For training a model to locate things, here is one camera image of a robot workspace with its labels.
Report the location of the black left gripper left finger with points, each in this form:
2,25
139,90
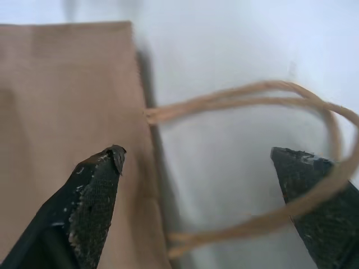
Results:
84,213

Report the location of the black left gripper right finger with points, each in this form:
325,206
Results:
314,201

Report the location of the brown paper bag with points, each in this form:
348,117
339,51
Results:
70,98

